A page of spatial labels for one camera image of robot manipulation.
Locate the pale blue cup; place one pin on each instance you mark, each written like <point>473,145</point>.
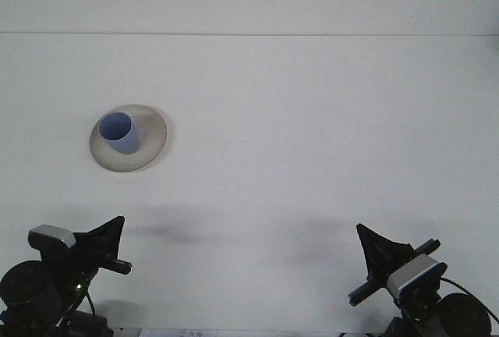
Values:
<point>121,134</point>

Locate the pale round plate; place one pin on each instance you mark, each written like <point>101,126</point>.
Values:
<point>152,150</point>

